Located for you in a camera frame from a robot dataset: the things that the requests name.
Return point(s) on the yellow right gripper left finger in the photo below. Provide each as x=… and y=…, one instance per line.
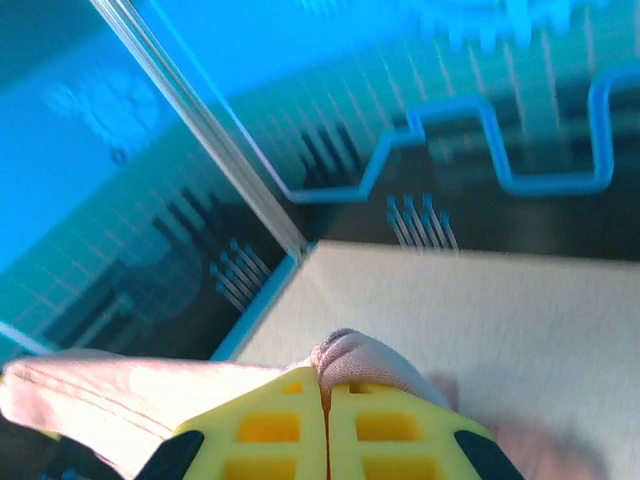
x=310, y=435

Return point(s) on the pink t-shirt with pixel print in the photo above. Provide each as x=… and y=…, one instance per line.
x=125, y=390

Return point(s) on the aluminium frame post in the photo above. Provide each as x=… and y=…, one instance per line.
x=192, y=112

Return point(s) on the blue table edge strip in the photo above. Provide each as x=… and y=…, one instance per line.
x=260, y=305

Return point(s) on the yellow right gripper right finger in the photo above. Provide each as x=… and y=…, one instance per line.
x=345, y=440

